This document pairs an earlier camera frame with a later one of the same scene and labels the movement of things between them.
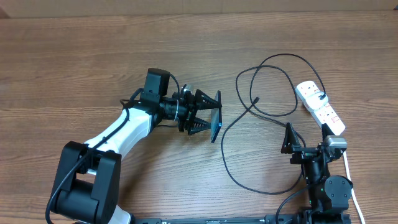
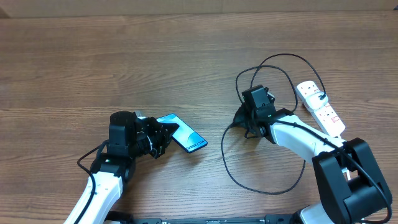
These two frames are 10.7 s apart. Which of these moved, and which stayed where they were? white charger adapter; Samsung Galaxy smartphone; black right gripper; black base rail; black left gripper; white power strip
Moved: Samsung Galaxy smartphone; black left gripper; black right gripper
Stayed: white power strip; white charger adapter; black base rail
